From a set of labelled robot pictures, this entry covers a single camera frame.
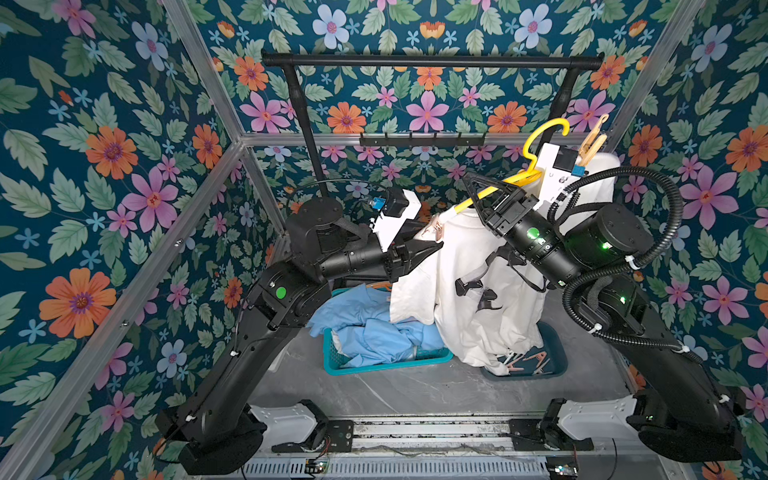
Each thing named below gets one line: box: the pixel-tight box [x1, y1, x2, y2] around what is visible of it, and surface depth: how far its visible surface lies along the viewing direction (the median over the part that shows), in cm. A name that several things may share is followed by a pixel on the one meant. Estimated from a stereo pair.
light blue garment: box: [308, 285, 445, 366], surface depth 81 cm
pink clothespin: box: [431, 213, 445, 241], surface depth 44 cm
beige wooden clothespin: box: [578, 113, 609, 167], surface depth 42 cm
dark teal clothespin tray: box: [481, 321, 568, 379], surface depth 86 cm
